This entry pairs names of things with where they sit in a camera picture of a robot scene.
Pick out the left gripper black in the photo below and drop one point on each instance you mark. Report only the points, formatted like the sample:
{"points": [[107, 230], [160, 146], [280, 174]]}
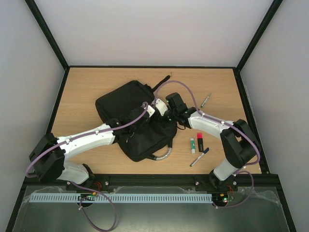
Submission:
{"points": [[145, 128]]}

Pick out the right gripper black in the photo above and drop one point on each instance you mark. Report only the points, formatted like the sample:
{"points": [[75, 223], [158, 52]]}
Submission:
{"points": [[166, 117]]}

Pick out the black student backpack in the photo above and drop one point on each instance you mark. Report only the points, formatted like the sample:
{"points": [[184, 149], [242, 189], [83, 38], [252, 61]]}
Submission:
{"points": [[142, 136]]}

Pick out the silver pen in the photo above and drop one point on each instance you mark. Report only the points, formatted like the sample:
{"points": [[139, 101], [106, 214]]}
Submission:
{"points": [[206, 99]]}

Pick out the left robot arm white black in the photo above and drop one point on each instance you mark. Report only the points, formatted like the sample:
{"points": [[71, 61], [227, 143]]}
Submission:
{"points": [[49, 160]]}

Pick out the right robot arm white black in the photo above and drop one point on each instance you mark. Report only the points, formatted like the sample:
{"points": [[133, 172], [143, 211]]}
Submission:
{"points": [[239, 143]]}

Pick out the pink highlighter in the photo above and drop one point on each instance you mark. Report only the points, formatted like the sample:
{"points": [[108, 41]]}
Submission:
{"points": [[200, 142]]}

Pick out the white glue stick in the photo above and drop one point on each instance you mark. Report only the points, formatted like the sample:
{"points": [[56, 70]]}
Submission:
{"points": [[192, 145]]}

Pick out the blue capped marker pen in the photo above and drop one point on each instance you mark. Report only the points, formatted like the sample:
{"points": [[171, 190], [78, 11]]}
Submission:
{"points": [[200, 156]]}

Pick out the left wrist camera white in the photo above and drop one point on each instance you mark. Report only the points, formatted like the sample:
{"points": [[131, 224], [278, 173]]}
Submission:
{"points": [[150, 110]]}

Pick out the black frame rail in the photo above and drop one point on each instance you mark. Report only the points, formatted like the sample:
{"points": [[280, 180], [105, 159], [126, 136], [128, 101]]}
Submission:
{"points": [[201, 182]]}

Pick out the light blue cable duct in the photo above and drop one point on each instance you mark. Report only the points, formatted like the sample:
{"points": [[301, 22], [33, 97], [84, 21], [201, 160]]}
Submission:
{"points": [[119, 198]]}

